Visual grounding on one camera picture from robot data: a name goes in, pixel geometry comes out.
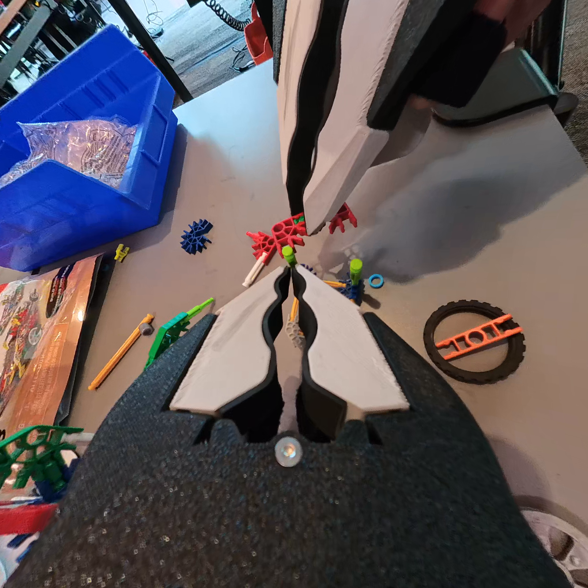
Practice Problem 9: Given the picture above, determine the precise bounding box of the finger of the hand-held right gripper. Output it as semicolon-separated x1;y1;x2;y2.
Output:
303;0;412;235
276;0;350;223

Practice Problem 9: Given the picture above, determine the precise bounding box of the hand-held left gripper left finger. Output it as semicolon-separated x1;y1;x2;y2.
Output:
168;265;293;416

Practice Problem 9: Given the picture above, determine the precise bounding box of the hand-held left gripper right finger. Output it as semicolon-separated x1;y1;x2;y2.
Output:
292;265;412;419

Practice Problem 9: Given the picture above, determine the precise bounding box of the orange rod blue connector frame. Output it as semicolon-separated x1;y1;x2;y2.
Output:
281;244;370;348

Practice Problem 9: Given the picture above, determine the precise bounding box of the red connector pair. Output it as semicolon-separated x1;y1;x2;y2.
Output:
272;204;358;251

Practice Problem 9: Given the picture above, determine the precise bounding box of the red bucket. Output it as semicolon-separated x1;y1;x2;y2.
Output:
244;0;276;65

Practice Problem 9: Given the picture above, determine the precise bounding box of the black chair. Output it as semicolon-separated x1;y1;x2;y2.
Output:
432;46;563;127

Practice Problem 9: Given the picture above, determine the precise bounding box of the orange rod grey end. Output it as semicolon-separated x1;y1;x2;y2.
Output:
89;315;155;391

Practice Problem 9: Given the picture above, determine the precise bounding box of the red connector white rod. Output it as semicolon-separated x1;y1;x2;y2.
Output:
242;230;276;288

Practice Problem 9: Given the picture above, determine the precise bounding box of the black rubber tire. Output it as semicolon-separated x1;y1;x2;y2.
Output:
423;300;527;385

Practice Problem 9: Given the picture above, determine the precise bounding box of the blue snowflake connector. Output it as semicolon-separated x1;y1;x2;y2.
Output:
180;219;214;255

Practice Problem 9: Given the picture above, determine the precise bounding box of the orange ladder connector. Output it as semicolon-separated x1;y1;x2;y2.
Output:
435;315;522;357

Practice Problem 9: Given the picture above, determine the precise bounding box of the black metal table leg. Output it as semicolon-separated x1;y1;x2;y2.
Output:
109;0;195;104

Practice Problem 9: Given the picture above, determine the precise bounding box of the printed toy packet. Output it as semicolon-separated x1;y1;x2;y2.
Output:
0;256;115;442

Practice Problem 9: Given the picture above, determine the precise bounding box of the multicolour toy model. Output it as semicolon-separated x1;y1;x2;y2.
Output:
0;425;88;552

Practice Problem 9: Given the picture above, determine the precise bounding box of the blue plastic bin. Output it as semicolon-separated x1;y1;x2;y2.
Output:
0;25;179;273

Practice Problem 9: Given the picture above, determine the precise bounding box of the clear plastic bag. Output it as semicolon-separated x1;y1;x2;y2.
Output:
0;118;138;189

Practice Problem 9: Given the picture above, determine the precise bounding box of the grey wheel hub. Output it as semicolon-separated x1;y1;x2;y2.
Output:
515;499;588;575

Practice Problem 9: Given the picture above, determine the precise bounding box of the black coiled cable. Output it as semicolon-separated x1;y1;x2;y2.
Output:
189;0;253;33

